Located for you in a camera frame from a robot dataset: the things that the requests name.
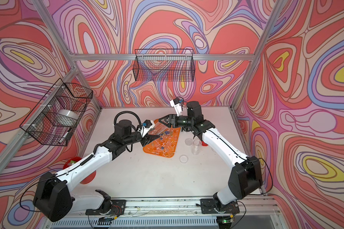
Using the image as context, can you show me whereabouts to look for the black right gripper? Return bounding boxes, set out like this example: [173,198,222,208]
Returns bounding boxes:
[159,114,194,129]

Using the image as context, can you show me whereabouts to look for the patterned lid candy jar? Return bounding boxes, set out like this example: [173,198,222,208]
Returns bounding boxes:
[149,119,170,135]

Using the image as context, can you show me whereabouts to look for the white lid candy jar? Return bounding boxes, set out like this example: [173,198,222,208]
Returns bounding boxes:
[191,139,202,155]

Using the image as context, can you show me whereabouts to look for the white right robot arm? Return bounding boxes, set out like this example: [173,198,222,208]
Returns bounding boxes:
[159,97,263,206]

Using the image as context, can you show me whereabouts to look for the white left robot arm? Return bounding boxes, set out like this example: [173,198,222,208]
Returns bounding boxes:
[33,120,158,222]

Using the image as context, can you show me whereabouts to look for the lollipop candies on tray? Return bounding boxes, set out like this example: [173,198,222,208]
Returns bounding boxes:
[144,129,180,158]

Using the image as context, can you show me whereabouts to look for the orange tray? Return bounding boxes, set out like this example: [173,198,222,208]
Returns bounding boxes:
[143,122,181,158]

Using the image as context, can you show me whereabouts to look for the red pen cup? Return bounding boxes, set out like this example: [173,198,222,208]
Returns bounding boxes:
[62,156,97,185]

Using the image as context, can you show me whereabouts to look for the white bowl in basket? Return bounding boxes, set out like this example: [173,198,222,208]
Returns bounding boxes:
[55,109,79,127]

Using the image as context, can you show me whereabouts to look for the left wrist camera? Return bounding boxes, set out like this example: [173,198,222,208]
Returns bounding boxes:
[140,120,155,137]

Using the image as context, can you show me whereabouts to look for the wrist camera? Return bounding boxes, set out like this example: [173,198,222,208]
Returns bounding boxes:
[170,96,184,116]
[140,120,155,137]

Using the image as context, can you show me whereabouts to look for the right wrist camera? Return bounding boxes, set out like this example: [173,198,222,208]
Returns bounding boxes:
[170,96,184,116]

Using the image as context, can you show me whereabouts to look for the black wire basket back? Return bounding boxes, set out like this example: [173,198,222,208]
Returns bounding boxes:
[132,48,196,82]

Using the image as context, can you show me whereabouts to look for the black wire basket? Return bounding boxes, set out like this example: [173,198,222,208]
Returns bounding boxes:
[20,79,93,147]
[132,48,196,82]

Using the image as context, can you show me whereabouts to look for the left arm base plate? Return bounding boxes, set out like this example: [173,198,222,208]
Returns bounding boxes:
[86,199,126,217]

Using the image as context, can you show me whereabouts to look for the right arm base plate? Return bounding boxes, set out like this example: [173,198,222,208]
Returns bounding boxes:
[197,198,240,215]

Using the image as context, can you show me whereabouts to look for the black wire basket left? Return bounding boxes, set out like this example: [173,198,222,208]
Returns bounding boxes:
[20,79,93,147]

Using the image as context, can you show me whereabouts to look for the aluminium frame corner post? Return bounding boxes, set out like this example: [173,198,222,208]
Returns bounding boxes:
[230,0,288,111]

